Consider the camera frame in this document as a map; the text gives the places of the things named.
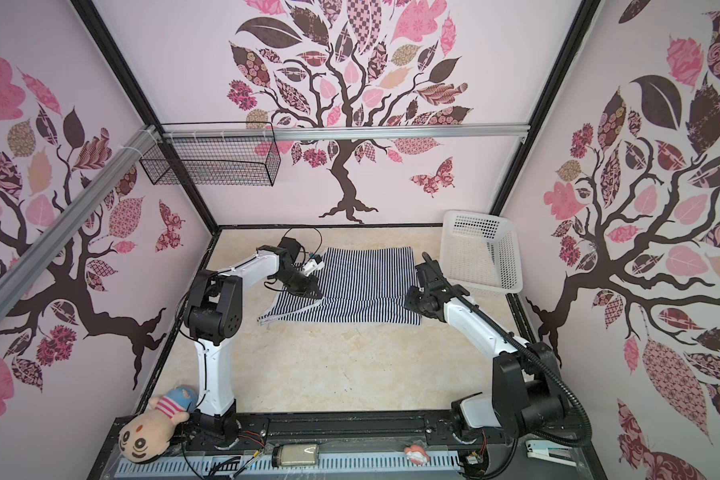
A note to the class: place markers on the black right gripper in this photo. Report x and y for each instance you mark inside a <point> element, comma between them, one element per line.
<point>410,299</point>

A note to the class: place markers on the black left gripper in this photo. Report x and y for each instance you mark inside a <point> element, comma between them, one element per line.
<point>309,284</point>

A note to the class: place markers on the navy striped tank top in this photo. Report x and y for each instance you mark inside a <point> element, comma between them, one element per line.
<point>358,286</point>

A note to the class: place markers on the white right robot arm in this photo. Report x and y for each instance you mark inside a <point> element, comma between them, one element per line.
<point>527,394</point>

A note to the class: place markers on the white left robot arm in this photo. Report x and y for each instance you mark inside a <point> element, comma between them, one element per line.
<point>213,314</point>

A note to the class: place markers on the white plastic laundry basket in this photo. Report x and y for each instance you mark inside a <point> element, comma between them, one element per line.
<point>481,252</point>

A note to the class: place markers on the white stapler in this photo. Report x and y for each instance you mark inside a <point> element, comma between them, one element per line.
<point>551,452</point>

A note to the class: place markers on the plush doll striped shirt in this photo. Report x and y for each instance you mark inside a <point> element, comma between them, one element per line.
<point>148,435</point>

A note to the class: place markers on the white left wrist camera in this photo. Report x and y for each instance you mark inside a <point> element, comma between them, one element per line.
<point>312,265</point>

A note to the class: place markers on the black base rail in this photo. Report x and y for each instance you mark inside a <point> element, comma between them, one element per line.
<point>353,445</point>

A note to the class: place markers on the black wire mesh basket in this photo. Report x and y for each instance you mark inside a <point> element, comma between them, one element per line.
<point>235,153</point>

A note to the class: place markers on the pink toy on rail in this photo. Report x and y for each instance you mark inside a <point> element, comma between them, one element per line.
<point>417,455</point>

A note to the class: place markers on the beige box on rail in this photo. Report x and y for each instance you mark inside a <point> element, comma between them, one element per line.
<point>295,455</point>

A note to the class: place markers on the aluminium rail left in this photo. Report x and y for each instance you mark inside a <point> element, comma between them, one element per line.
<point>41,253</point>

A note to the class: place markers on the black right corner frame post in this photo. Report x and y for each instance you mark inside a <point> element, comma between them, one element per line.
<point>583,20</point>

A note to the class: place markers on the black corner frame post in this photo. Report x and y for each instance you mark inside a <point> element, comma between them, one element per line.
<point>99,32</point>
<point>583,20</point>

